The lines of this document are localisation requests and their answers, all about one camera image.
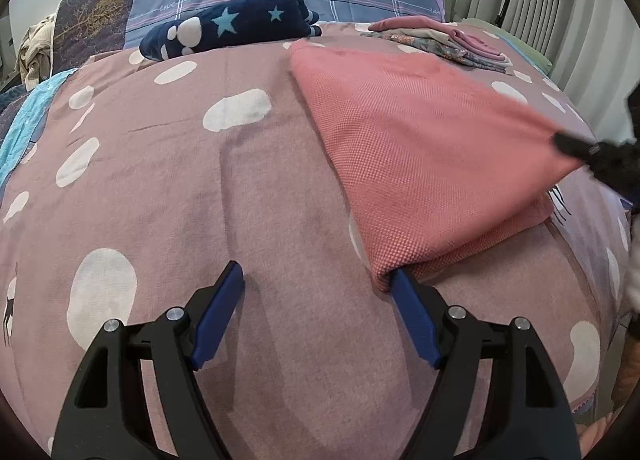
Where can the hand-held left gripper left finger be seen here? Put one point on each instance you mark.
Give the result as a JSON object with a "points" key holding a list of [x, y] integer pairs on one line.
{"points": [[220, 310]]}

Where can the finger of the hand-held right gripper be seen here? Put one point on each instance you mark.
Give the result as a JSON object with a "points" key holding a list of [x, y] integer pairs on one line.
{"points": [[572, 144]]}

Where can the pink polka dot bedsheet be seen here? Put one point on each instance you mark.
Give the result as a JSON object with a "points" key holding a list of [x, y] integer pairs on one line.
{"points": [[200, 180]]}

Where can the green sheet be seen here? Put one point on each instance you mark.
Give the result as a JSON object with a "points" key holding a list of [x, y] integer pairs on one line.
{"points": [[525, 47]]}

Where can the beige clothing pile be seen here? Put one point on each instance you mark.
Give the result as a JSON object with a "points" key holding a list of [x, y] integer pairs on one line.
{"points": [[35, 50]]}

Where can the dark tree print pillow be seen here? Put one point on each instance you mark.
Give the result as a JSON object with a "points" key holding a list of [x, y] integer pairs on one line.
{"points": [[95, 15]]}

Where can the beige folded garment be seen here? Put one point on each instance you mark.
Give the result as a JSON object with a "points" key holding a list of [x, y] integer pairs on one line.
{"points": [[502, 60]]}

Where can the dark blue fuzzy blanket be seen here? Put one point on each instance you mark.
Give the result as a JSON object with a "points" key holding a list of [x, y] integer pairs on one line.
{"points": [[12, 97]]}

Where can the light blue quilt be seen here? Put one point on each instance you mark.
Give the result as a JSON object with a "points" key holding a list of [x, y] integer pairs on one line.
{"points": [[30, 120]]}

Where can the stack of folded clothes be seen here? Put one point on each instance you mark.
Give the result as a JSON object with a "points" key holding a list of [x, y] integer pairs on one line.
{"points": [[450, 32]]}

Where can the pink knit cloth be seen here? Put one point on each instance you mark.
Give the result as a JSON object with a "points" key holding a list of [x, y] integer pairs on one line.
{"points": [[425, 140]]}

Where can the navy star print blanket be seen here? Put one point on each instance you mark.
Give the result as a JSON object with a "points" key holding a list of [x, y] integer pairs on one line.
{"points": [[225, 25]]}

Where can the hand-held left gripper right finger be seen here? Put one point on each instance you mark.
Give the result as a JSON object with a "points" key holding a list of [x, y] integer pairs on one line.
{"points": [[415, 320]]}

